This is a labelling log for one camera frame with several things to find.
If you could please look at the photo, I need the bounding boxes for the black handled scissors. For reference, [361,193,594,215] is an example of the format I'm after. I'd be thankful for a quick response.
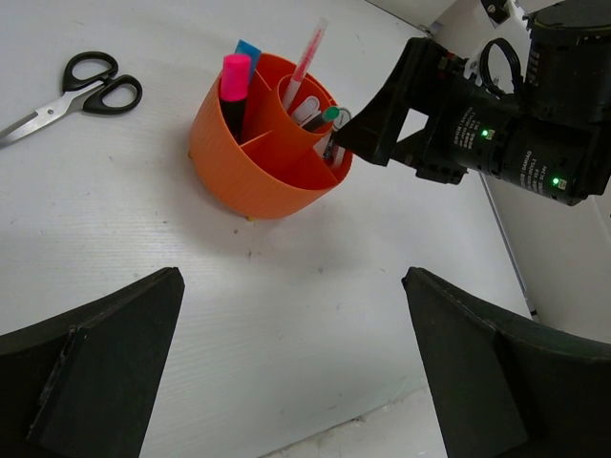
[1,51,143,149]

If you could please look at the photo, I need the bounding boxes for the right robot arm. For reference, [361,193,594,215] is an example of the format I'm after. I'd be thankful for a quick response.
[333,1,610,206]

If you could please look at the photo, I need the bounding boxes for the blue capped black highlighter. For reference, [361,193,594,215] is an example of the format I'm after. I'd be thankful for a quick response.
[235,39,262,67]

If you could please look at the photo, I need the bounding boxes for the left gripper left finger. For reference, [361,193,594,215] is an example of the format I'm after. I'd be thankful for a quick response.
[1,267,185,457]

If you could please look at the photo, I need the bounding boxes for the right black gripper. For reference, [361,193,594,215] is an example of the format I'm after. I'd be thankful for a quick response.
[335,38,520,184]

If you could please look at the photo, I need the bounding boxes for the pink capped black highlighter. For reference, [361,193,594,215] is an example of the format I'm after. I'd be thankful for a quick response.
[220,53,251,142]

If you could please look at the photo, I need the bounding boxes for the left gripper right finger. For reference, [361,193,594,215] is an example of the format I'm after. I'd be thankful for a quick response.
[402,267,610,457]

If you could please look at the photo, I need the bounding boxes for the aluminium side rail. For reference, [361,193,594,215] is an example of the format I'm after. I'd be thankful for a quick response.
[479,174,540,323]

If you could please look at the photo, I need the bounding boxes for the pink translucent pen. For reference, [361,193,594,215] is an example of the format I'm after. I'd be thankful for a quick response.
[282,17,328,112]

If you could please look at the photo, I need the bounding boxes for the black clear gel pen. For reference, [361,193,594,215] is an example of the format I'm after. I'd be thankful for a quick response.
[302,106,340,133]

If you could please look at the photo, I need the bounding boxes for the orange round compartment organizer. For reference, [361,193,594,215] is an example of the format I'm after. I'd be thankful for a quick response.
[189,53,353,219]

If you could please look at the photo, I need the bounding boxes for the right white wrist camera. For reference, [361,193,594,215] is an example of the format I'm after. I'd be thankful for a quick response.
[479,0,523,26]

